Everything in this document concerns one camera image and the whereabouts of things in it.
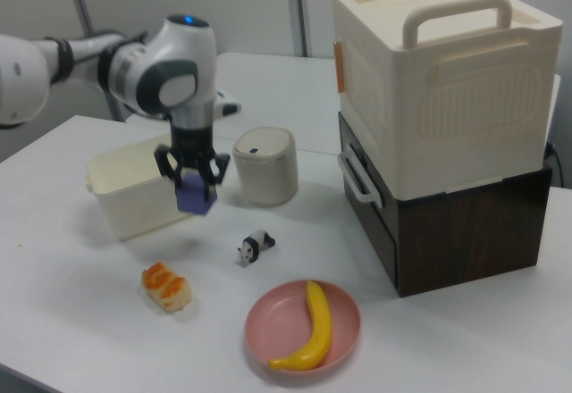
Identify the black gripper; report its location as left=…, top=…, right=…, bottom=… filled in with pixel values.
left=154, top=124, right=231, bottom=200

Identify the purple cube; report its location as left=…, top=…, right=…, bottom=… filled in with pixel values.
left=175, top=171, right=219, bottom=216

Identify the white open plastic box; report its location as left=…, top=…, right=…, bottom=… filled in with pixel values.
left=84, top=136, right=193, bottom=241

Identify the dark brown wooden box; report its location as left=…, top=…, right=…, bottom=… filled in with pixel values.
left=337, top=111, right=554, bottom=298

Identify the beige lidded trash can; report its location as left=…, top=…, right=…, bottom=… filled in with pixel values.
left=231, top=127, right=299, bottom=207

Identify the panda toy figure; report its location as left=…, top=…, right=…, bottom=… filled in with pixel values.
left=236, top=229, right=277, bottom=265

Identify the orange glazed toy bread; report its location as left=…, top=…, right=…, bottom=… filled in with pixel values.
left=140, top=262, right=194, bottom=314

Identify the pink round plate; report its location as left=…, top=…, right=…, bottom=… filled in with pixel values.
left=244, top=280, right=362, bottom=374

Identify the yellow toy banana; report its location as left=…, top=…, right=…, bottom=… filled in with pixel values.
left=267, top=280, right=334, bottom=359

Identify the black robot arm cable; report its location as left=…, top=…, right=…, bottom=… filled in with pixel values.
left=42, top=29, right=151, bottom=62

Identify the cream storage box with handles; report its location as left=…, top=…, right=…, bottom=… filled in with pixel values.
left=331, top=0, right=564, bottom=200

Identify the black cable behind boxes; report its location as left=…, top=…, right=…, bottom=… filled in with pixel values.
left=543, top=141, right=565, bottom=188

